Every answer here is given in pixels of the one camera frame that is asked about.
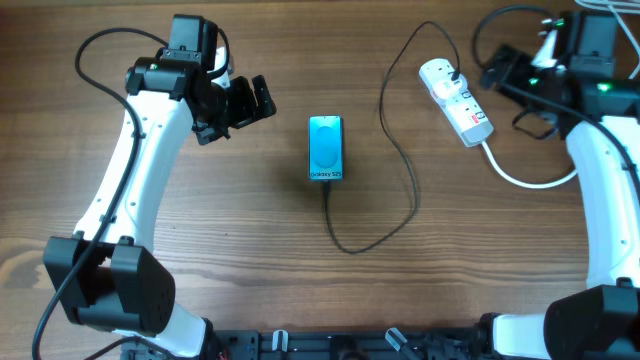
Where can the blue Galaxy S25 smartphone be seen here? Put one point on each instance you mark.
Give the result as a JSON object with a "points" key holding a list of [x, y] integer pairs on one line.
{"points": [[325, 143]]}

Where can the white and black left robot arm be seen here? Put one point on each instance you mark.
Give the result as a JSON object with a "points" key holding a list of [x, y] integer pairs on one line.
{"points": [[105, 274]]}

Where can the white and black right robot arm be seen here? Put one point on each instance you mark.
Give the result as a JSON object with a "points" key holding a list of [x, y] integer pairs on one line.
{"points": [[570, 82]]}

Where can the white USB charger plug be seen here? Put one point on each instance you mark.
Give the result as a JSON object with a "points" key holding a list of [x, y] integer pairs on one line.
{"points": [[447, 88]]}

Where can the white power strip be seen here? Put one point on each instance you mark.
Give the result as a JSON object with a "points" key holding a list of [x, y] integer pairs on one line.
{"points": [[463, 112]]}

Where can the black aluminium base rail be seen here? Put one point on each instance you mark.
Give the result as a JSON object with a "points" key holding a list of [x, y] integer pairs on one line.
{"points": [[446, 344]]}

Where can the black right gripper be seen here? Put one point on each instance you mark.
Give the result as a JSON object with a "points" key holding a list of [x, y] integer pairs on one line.
{"points": [[510, 84]]}

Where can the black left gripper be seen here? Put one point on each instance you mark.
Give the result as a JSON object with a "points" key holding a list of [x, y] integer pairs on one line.
{"points": [[247, 111]]}

